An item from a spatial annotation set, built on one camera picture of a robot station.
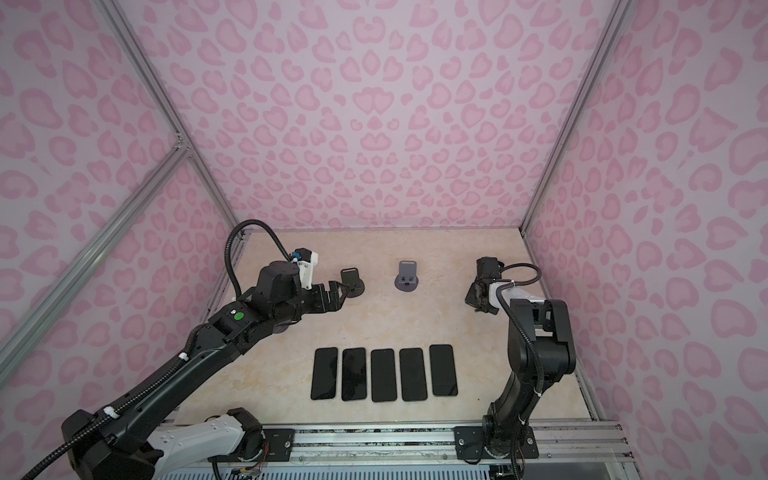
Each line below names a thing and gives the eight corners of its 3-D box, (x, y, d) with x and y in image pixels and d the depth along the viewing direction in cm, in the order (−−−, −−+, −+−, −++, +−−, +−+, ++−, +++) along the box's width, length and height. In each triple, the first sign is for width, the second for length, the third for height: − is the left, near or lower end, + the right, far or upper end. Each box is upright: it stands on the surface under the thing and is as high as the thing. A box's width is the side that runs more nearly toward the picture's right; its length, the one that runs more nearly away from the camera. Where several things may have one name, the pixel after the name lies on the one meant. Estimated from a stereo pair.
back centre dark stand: (394, 292, 105) (394, 275, 97) (394, 278, 108) (394, 260, 101) (416, 292, 105) (418, 275, 97) (415, 278, 108) (417, 260, 101)
